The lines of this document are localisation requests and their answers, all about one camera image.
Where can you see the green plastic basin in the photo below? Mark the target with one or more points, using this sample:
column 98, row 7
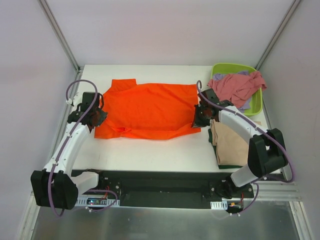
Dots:
column 256, row 103

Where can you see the right aluminium frame post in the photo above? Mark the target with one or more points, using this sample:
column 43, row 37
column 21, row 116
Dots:
column 278, row 32

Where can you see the folded beige t shirt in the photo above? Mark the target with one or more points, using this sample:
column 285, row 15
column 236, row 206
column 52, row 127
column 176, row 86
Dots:
column 230, row 147

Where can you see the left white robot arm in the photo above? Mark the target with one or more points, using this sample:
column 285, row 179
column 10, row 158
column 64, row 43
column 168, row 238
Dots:
column 54, row 186

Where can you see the lavender t shirt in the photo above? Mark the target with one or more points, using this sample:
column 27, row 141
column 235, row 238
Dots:
column 230, row 90

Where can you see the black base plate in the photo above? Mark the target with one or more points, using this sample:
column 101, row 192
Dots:
column 160, row 189

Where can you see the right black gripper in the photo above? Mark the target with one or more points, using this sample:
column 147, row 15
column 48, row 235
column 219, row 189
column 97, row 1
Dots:
column 198, row 119

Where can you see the folded dark green t shirt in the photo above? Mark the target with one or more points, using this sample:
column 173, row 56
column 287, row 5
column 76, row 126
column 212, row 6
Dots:
column 212, row 137

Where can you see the pink t shirt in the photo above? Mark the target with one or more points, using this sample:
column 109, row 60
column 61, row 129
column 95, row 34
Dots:
column 252, row 83

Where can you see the orange t shirt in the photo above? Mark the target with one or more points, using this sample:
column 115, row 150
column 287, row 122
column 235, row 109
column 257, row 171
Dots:
column 151, row 111

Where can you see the aluminium frame post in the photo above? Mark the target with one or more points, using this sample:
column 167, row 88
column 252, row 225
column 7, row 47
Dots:
column 59, row 34
column 278, row 32

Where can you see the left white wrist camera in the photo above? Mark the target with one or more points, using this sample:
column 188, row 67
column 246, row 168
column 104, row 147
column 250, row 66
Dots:
column 75, row 100

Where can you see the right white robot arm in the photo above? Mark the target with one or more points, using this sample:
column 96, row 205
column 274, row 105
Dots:
column 266, row 148

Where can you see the white cable duct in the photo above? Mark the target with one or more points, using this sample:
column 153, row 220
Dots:
column 95, row 202
column 219, row 205

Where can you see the left aluminium frame post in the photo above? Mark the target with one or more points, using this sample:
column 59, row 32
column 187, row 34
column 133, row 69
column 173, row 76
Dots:
column 59, row 34

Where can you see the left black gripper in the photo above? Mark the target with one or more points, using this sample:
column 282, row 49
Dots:
column 99, row 116

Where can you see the left white cable duct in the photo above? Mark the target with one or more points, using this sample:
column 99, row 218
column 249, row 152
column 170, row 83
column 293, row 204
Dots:
column 95, row 202

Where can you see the right white cable duct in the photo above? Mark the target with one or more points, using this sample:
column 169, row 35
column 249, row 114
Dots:
column 219, row 205

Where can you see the left aluminium table rail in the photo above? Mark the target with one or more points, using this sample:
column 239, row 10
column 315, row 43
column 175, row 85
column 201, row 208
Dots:
column 69, row 96

